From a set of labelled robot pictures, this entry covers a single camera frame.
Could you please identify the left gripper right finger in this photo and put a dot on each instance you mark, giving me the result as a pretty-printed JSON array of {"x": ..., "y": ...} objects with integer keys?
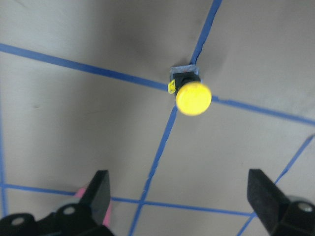
[{"x": 267, "y": 200}]

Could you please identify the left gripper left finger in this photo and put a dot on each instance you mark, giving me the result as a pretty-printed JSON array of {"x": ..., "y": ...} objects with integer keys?
[{"x": 99, "y": 186}]

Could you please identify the yellow push button switch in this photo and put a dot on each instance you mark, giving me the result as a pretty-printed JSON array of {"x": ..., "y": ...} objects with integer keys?
[{"x": 192, "y": 97}]

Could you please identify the pink cube far side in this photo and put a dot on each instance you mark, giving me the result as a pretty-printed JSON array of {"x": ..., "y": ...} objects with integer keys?
[{"x": 99, "y": 208}]

